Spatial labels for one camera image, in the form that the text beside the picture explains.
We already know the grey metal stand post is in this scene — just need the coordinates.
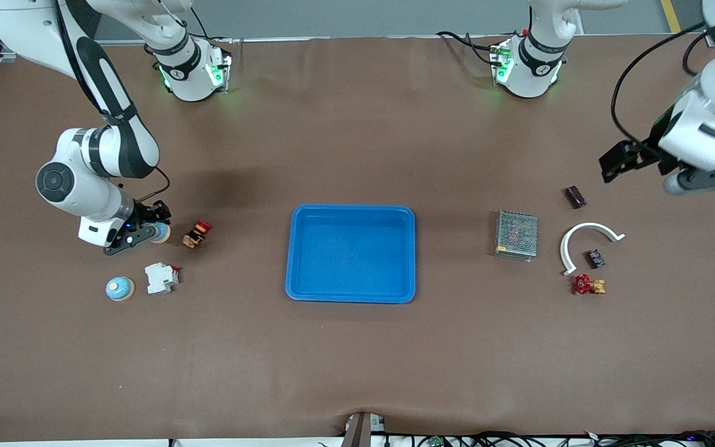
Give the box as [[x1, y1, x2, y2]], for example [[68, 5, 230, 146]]
[[341, 412, 387, 447]]

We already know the orange emergency stop button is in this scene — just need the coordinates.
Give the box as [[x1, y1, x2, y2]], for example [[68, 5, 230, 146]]
[[182, 219, 212, 250]]

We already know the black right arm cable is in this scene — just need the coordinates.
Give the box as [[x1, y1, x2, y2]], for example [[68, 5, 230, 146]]
[[53, 0, 172, 202]]

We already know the metal mesh power supply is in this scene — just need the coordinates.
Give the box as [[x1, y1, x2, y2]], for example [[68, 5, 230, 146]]
[[495, 209, 539, 263]]

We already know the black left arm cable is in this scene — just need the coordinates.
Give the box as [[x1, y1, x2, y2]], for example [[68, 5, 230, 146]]
[[610, 22, 715, 145]]

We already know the white circuit breaker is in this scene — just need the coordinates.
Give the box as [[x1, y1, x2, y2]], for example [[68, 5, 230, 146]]
[[145, 262, 180, 296]]

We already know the brass valve red handle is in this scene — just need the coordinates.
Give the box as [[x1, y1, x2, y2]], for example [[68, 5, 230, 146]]
[[572, 274, 606, 296]]

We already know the black cable bundle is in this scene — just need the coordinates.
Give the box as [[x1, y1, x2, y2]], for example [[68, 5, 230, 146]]
[[389, 430, 715, 447]]

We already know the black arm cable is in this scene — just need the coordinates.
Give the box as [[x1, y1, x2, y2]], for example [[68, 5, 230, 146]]
[[610, 22, 715, 145], [53, 0, 172, 202]]

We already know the white semicircular pipe clamp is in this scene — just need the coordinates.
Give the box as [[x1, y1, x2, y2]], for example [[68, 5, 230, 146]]
[[559, 222, 626, 276]]

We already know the blue plastic tray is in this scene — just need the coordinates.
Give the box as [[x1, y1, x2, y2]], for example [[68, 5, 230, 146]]
[[286, 204, 416, 304]]

